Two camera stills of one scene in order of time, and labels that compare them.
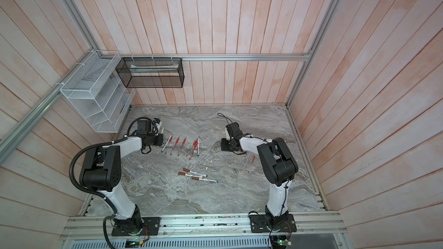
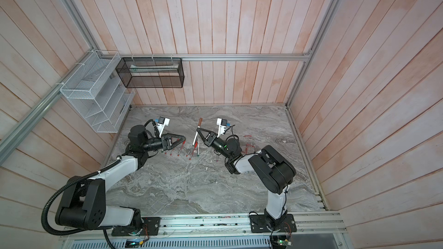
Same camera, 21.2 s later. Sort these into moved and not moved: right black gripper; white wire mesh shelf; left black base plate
Moved: right black gripper
Not moved: white wire mesh shelf; left black base plate
